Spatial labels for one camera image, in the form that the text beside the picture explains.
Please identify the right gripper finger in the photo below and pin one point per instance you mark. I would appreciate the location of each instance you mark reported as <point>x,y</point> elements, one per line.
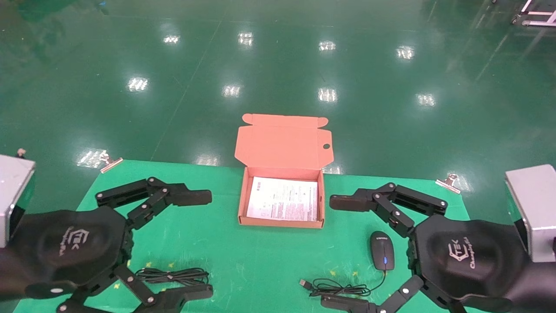
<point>352,202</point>

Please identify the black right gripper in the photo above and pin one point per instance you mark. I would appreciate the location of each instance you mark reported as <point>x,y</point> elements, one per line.
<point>469,256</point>

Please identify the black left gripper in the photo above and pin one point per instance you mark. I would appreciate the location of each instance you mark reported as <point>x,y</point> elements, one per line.
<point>74,243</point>

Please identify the open brown cardboard box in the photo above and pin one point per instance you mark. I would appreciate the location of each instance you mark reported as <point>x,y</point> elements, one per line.
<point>282,143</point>

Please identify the green table mat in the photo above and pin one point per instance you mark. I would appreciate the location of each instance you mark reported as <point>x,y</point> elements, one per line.
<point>226,248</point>

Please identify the white printed instruction sheet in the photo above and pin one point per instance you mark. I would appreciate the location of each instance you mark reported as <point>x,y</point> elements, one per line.
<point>282,199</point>

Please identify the metal binder clip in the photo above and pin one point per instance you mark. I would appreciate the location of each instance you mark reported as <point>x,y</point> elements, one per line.
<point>447,183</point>
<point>110,164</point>

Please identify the white wheeled cart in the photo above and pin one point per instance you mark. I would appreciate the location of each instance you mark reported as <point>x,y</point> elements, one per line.
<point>538,22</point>

